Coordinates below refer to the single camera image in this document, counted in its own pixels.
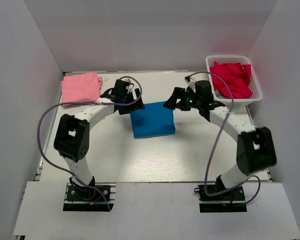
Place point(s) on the crumpled red t shirt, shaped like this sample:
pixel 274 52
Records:
pixel 237 76

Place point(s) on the folded pink t shirt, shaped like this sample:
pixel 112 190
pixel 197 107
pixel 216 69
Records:
pixel 85 87

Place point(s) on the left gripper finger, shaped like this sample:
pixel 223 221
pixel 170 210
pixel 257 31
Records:
pixel 130 108
pixel 138 94

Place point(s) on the blue polo shirt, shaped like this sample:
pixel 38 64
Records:
pixel 152 121

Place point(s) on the white plastic basket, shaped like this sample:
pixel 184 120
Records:
pixel 254 85

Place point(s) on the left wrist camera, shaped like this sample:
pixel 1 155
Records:
pixel 121 87

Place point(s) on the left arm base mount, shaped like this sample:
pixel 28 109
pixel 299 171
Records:
pixel 76 200

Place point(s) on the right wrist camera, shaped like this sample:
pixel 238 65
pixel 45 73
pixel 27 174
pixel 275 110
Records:
pixel 201 89

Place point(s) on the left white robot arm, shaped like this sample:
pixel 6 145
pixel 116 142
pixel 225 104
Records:
pixel 72 140

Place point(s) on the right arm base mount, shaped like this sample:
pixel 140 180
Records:
pixel 230 202

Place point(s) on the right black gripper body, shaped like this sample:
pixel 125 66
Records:
pixel 179 100

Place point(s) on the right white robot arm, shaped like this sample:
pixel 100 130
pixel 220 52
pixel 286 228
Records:
pixel 255 149

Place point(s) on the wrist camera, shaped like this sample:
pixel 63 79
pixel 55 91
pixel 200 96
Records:
pixel 201 89
pixel 121 87

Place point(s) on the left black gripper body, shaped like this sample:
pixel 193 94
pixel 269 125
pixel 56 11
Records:
pixel 129 103

